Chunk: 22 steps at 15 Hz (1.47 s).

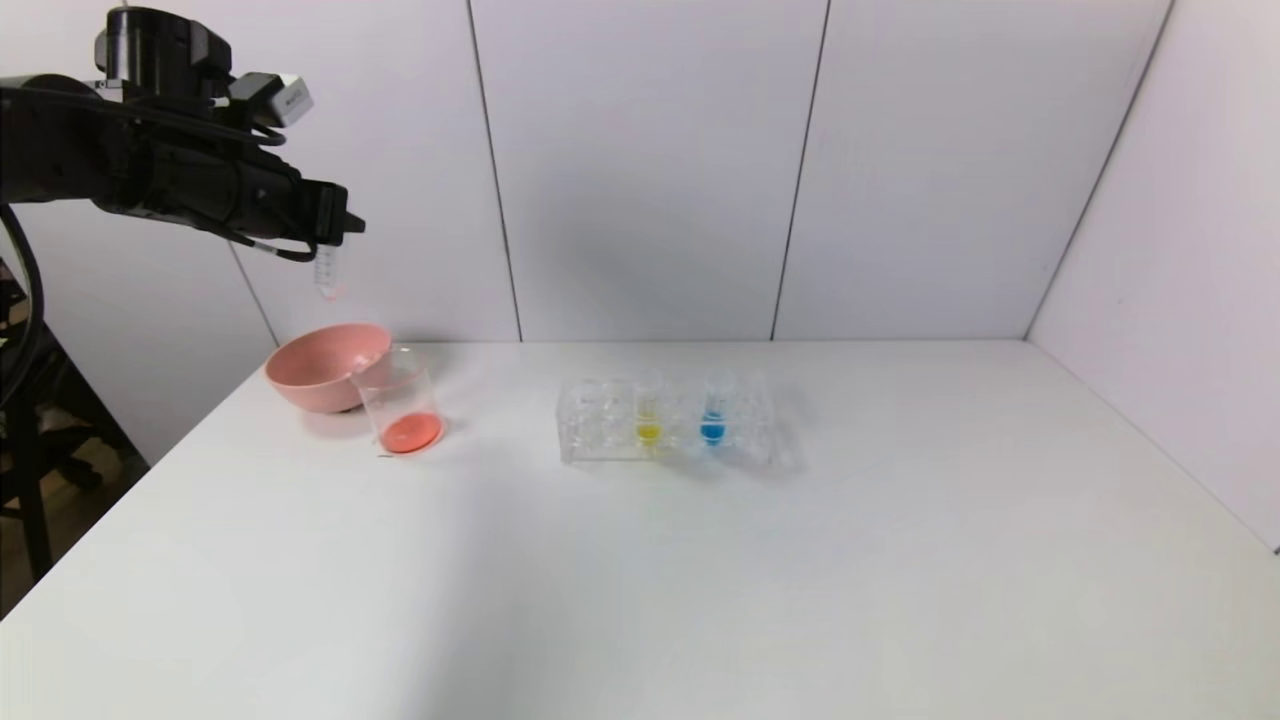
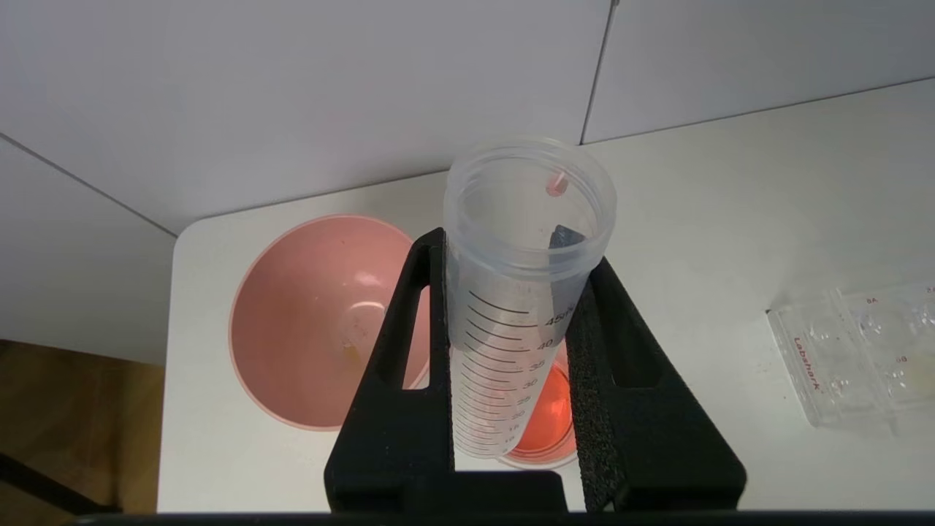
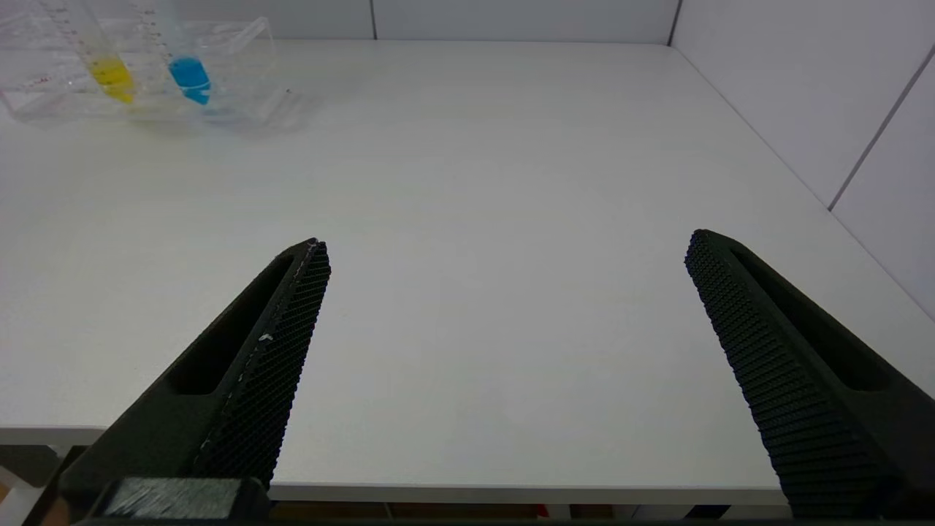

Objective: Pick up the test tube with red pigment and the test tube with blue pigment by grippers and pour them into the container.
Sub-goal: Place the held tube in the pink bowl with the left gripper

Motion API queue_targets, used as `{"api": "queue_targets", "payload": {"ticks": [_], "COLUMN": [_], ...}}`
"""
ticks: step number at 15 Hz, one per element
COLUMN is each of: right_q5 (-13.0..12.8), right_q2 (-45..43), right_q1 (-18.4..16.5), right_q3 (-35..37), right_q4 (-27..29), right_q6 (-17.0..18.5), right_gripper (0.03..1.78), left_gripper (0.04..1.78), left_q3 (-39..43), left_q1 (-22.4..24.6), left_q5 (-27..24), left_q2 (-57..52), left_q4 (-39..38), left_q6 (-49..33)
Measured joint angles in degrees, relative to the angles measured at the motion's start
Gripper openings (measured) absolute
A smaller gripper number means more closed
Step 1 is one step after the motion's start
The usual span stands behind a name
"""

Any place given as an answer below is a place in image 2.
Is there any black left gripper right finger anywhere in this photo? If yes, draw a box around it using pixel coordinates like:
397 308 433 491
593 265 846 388
547 224 748 514

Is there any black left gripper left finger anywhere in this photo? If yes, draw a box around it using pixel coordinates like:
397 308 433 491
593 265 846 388
323 226 456 514

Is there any red pigment test tube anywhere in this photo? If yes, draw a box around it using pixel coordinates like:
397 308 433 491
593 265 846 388
442 134 619 461

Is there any clear acrylic test tube rack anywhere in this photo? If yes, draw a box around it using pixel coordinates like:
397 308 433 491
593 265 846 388
765 280 935 433

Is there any clear glass beaker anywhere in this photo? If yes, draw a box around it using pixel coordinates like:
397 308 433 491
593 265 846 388
499 357 579 470

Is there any pink plastic bowl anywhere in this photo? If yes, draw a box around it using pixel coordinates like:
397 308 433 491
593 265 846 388
227 213 433 432

